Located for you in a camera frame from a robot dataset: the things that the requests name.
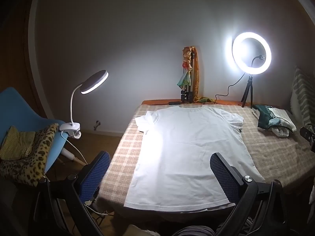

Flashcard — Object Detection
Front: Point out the beige checkered blanket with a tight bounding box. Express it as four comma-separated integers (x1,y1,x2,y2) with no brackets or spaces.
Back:
95,103,315,217

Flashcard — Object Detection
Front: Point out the orange scarf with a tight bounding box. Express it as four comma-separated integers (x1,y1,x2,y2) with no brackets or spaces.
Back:
192,46,214,102

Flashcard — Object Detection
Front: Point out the blue chair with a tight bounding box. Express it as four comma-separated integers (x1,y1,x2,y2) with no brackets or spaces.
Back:
0,87,86,175

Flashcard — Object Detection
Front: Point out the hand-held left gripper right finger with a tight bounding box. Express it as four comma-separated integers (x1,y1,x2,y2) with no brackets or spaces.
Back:
210,152,288,236

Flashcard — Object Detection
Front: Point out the person's striped clothing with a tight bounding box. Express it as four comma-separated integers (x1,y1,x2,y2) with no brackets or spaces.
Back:
172,225,214,236

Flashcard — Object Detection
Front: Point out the white floor cable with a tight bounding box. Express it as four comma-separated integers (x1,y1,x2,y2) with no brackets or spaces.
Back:
85,200,109,217

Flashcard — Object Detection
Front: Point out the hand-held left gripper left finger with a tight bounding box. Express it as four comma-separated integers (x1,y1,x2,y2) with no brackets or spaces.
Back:
30,151,111,236

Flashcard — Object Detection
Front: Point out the green patterned folded garment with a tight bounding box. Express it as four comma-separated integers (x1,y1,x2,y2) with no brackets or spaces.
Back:
253,104,297,132

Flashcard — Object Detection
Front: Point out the folded silver tripod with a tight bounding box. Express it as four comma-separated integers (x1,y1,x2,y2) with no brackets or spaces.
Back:
181,54,197,104

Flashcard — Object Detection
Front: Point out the colourful floral scarf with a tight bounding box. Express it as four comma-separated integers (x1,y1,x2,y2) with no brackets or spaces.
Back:
176,46,195,89

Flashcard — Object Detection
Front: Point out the black ring light cable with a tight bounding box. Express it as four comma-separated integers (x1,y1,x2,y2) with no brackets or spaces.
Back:
214,65,253,105

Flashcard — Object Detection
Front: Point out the green patterned pillow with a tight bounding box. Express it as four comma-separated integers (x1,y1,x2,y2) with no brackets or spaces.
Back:
290,66,315,133

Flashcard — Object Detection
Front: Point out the white lamp cable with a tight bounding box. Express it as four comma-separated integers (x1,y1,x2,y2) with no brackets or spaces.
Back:
60,131,88,165

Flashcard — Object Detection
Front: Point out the leopard print cloth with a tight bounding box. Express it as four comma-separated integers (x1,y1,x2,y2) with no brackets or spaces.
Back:
0,123,59,186

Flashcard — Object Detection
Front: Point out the yellow cloth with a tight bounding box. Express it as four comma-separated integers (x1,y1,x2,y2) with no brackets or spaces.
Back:
0,126,36,161

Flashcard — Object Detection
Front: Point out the white clip lamp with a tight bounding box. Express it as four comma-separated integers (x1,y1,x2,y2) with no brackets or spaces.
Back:
59,69,109,139

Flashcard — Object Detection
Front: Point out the white t-shirt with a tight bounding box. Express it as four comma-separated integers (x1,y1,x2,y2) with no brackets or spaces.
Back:
124,106,266,213

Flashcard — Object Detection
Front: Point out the white folded garment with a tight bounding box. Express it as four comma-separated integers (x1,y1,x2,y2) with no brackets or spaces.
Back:
272,126,291,138

